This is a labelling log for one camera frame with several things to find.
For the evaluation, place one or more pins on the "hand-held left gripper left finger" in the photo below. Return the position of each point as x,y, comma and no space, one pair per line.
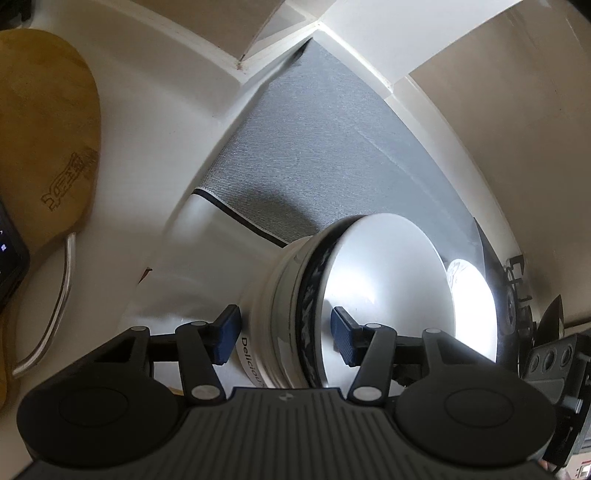
228,330

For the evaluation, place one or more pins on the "black pot support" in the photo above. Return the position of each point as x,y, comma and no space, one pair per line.
517,277

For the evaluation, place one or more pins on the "grey woven mat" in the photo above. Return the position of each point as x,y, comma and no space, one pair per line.
332,161

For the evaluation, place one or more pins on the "white floral plate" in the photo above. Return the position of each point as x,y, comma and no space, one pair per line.
475,314

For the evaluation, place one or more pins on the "white dish with black stripe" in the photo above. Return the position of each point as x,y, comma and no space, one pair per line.
198,277

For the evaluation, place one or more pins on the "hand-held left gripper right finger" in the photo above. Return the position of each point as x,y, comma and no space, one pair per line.
339,334

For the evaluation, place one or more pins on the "blue and white patterned bowl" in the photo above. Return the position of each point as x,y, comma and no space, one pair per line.
392,277

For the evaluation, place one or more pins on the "black phone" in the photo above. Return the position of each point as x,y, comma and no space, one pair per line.
11,258

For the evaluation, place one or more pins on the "black glass gas stove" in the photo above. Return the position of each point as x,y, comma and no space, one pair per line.
489,258

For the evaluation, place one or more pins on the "wooden cutting board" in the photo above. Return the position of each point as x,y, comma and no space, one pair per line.
41,115

